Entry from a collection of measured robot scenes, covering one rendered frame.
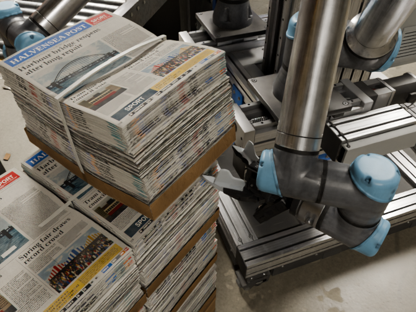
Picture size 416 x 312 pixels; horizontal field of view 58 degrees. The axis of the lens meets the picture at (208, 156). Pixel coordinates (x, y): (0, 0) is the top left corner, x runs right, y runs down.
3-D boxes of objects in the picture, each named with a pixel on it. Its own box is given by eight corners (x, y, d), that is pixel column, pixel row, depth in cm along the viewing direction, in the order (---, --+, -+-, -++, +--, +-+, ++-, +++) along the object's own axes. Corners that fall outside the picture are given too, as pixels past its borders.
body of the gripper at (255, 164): (263, 145, 77) (317, 171, 72) (259, 174, 83) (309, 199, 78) (242, 167, 72) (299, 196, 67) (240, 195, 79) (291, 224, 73)
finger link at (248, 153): (244, 127, 84) (267, 153, 78) (242, 146, 88) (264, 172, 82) (233, 131, 83) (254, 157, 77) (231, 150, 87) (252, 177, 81)
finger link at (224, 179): (202, 160, 76) (247, 165, 75) (202, 179, 81) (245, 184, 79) (199, 170, 74) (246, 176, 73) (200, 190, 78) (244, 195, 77)
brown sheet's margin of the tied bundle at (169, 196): (236, 140, 87) (235, 124, 85) (155, 221, 71) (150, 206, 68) (184, 122, 96) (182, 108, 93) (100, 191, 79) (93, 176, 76)
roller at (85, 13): (113, 28, 152) (111, 16, 148) (14, 13, 161) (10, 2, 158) (119, 23, 155) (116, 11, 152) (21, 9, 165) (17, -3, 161)
